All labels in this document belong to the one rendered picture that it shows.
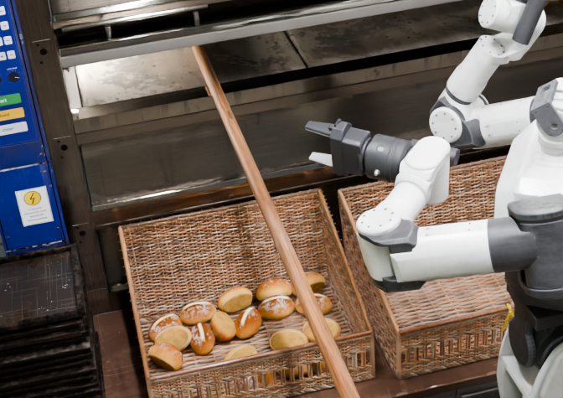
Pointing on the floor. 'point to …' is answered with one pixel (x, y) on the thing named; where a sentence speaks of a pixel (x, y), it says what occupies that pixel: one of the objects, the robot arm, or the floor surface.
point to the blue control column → (26, 235)
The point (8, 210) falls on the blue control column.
